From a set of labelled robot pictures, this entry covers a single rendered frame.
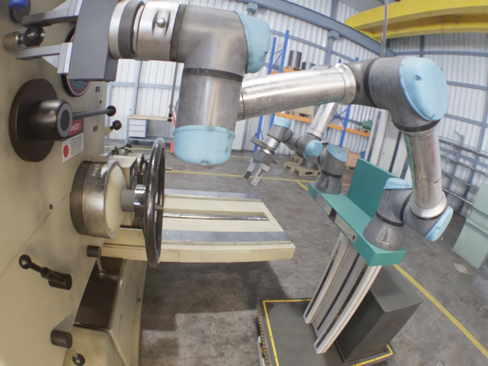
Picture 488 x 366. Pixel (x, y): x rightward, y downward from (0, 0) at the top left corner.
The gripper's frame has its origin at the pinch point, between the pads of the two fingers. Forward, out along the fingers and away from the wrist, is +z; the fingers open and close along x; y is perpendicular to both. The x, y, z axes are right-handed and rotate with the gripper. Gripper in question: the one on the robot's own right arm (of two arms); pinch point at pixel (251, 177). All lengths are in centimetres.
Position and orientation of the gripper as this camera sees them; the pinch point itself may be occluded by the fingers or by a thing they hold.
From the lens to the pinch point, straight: 107.1
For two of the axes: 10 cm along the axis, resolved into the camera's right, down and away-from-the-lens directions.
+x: -2.4, -2.3, 9.4
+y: 8.3, 4.5, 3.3
